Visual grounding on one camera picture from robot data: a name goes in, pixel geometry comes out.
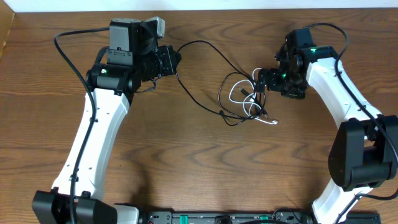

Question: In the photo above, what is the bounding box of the white cable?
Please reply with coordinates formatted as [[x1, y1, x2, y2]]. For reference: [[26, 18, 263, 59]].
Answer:
[[228, 67, 279, 126]]

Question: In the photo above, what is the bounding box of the long black cable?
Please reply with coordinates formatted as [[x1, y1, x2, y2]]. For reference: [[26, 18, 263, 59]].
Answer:
[[175, 39, 270, 127]]

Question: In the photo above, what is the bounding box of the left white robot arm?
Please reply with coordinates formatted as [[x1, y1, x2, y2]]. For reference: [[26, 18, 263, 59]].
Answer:
[[32, 17, 181, 223]]

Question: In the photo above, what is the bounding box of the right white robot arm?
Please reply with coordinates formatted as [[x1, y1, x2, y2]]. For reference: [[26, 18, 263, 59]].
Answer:
[[257, 26, 397, 223]]

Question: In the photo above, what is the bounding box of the left camera black cable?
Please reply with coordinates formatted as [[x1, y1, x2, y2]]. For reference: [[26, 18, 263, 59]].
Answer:
[[53, 27, 110, 224]]

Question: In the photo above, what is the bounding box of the camera black cable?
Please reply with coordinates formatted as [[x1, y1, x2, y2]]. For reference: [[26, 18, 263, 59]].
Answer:
[[53, 27, 110, 224], [303, 22, 398, 202]]

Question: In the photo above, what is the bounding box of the right camera black cable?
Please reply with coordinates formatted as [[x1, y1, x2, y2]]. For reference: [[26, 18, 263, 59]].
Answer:
[[303, 22, 398, 202]]

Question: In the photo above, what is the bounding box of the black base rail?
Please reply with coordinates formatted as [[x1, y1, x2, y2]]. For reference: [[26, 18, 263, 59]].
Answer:
[[138, 210, 382, 224]]

